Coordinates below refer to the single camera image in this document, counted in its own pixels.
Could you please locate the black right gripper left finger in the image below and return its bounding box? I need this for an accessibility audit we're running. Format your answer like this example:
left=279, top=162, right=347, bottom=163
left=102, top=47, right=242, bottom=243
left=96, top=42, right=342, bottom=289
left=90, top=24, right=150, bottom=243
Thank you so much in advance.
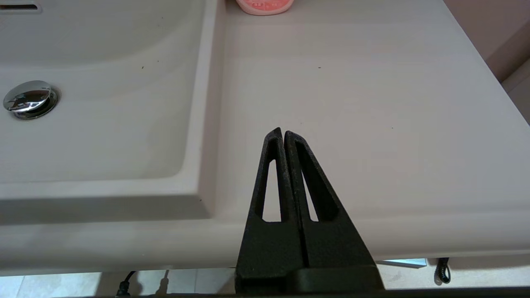
left=236, top=127, right=308, bottom=290

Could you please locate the black coiled cable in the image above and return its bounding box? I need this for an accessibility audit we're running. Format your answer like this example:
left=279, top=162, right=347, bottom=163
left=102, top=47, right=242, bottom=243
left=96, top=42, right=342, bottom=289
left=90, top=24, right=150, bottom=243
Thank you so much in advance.
left=435, top=257, right=451, bottom=285

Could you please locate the beige sink basin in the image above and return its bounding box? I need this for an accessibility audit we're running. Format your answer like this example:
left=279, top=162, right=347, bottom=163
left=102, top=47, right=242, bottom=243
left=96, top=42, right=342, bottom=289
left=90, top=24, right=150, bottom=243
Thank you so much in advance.
left=0, top=0, right=226, bottom=224

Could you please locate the pink hand soap bottle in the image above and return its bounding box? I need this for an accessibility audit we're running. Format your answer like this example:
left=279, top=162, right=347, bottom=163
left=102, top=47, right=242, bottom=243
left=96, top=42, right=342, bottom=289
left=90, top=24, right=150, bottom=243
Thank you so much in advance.
left=236, top=0, right=295, bottom=16

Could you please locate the black cable plug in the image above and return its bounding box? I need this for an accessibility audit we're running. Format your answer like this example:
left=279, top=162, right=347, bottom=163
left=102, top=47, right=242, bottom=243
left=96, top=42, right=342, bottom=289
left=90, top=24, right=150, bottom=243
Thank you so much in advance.
left=116, top=270, right=137, bottom=297

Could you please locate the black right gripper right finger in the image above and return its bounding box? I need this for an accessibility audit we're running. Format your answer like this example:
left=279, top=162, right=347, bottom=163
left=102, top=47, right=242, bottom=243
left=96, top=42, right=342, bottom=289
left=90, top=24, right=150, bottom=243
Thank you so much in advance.
left=285, top=131, right=379, bottom=269

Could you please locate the chrome drain stopper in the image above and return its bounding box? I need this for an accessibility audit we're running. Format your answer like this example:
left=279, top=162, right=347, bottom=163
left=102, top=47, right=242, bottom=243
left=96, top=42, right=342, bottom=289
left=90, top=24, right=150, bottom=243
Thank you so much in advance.
left=2, top=80, right=59, bottom=120

